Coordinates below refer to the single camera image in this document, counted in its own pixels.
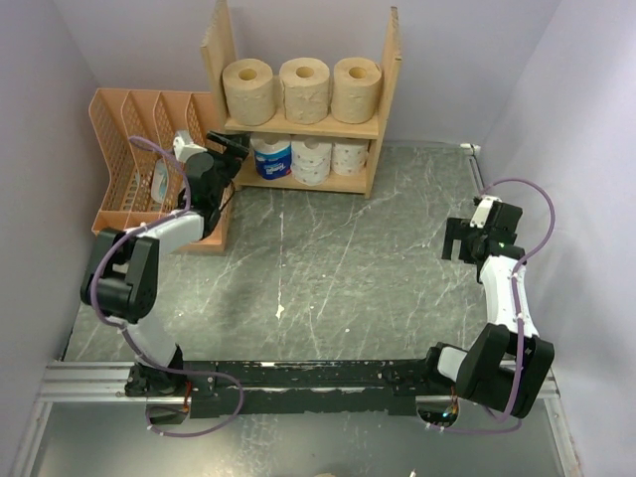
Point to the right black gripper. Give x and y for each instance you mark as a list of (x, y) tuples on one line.
[(454, 232)]

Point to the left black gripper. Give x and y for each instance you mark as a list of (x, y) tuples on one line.
[(234, 156)]

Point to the white toilet roll blue wrapper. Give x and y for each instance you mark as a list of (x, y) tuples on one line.
[(272, 154)]

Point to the beige toilet roll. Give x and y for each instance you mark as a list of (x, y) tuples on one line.
[(306, 84), (356, 89), (249, 91)]

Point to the white dotted toilet roll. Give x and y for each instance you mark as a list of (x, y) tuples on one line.
[(311, 159)]

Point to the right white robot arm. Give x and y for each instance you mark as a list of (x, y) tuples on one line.
[(506, 366)]

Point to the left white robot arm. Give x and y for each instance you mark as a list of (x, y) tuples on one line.
[(121, 278)]

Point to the blue correction tape pack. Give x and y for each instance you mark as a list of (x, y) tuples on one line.
[(159, 182)]

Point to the orange plastic desk organizer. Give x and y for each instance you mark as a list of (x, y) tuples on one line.
[(118, 113)]

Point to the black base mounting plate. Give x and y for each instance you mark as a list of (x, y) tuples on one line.
[(217, 388)]

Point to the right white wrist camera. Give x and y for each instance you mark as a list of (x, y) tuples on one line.
[(484, 206)]

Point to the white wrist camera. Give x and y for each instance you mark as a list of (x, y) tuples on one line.
[(484, 206), (185, 147)]

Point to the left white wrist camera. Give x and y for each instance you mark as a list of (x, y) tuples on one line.
[(185, 147)]

